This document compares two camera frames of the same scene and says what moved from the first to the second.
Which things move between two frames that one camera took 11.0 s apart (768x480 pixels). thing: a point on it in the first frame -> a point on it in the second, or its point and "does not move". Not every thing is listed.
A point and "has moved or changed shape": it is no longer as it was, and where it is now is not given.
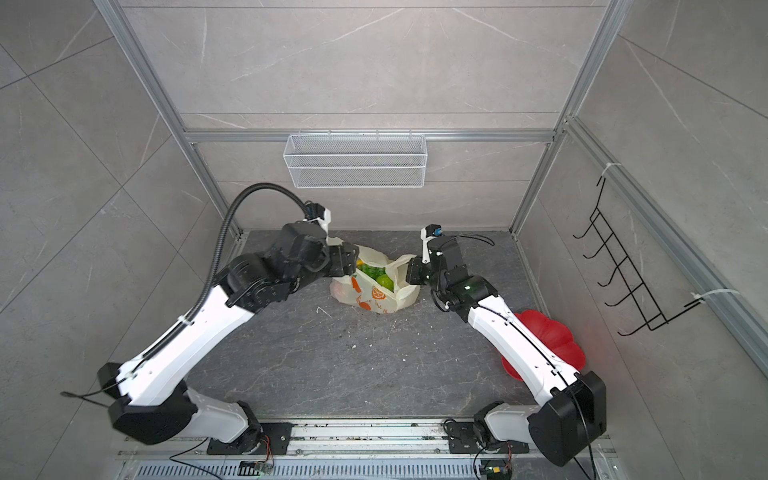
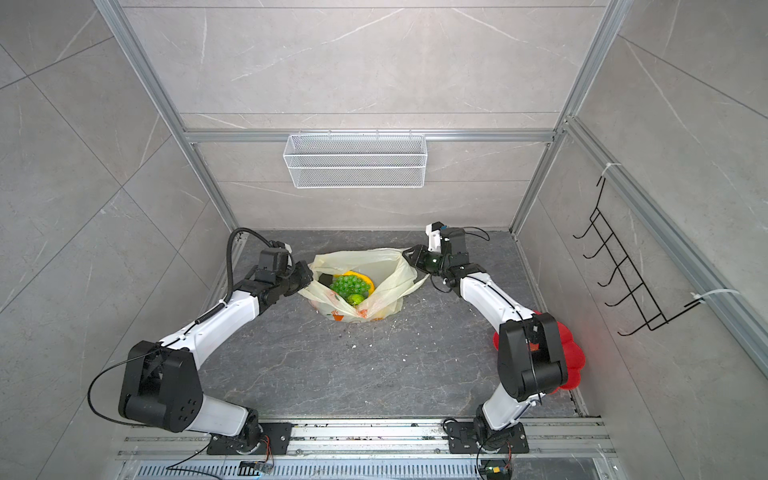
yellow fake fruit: x=385 y=281 -> x=352 y=273
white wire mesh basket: x=356 y=161 does not move
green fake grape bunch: x=372 y=271 -> x=352 y=288
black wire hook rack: x=638 y=295 does not move
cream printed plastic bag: x=363 y=292 has moved or changed shape
